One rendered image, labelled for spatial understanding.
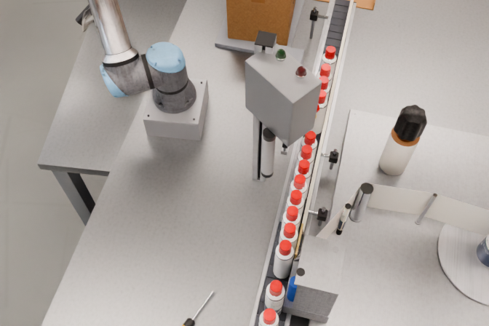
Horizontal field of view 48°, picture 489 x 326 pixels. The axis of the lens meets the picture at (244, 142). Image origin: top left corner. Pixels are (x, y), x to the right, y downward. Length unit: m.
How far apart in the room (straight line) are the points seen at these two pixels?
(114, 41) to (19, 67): 1.81
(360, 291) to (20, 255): 1.72
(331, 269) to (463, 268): 0.51
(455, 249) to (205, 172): 0.83
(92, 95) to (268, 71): 1.00
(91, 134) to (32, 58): 1.55
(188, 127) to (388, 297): 0.85
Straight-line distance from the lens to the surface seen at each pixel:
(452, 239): 1.81
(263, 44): 1.31
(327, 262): 1.42
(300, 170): 1.62
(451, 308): 1.75
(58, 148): 2.04
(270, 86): 1.28
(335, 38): 2.21
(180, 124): 1.88
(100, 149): 1.99
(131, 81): 1.76
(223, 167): 1.89
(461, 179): 1.94
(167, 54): 1.77
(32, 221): 2.90
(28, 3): 3.88
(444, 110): 2.14
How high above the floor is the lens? 2.46
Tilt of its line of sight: 57 degrees down
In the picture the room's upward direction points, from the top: straight up
